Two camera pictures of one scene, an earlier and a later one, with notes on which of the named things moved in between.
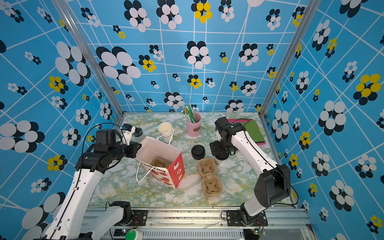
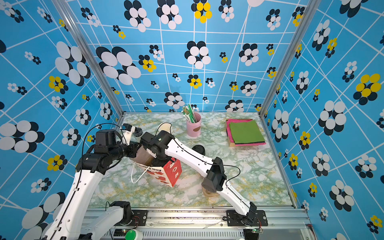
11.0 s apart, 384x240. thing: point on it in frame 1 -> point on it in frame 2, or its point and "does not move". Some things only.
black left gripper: (134, 147) does not move
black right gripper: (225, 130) -> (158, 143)
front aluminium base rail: (197, 224) does not move
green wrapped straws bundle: (189, 113) does not move
